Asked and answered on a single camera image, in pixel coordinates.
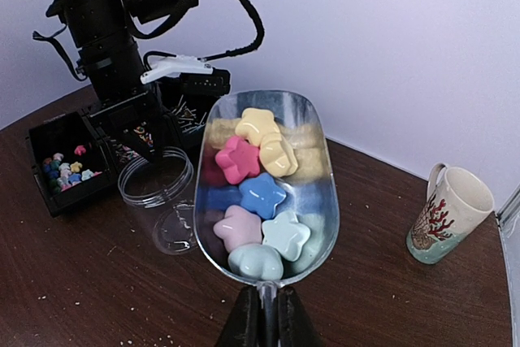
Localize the mint star candy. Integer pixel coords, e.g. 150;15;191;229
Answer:
227;244;284;280

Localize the coral pattern ceramic mug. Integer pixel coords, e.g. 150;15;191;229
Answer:
406;163;495;265

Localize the right aluminium frame post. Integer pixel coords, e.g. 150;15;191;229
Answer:
497;187;520;244

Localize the black three-compartment candy tray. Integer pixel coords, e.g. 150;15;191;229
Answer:
27;87;219;217

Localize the clear plastic jar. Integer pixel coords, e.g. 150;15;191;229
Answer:
117;147;197;255

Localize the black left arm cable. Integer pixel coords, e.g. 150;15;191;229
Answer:
144;0;267;63

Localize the silver metal scoop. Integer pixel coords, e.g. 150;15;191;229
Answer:
193;90;340;297

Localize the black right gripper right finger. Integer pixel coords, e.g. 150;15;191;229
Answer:
277;287;322;347

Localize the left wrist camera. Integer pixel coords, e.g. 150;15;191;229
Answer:
140;52;231;97

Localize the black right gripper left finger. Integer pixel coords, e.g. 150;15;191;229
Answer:
215;286;260;347

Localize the yellow star candy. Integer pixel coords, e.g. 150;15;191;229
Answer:
235;107;280;146
259;132;298;178

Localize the pale blue star candy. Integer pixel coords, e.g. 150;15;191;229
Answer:
262;210;311;262

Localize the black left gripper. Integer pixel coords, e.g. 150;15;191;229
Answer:
87;90;166;163

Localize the light pink star candy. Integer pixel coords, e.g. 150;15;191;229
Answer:
213;205;262;253

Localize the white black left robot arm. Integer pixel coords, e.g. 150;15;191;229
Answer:
32;0;198;161

